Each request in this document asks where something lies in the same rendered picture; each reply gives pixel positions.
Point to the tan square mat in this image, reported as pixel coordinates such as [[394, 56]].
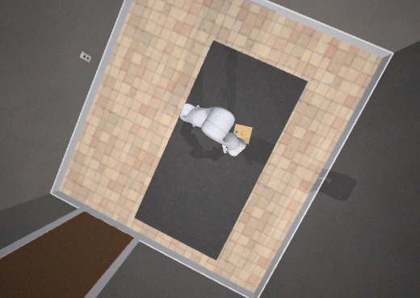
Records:
[[243, 129]]

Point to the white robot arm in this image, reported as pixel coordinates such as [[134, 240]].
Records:
[[216, 126]]

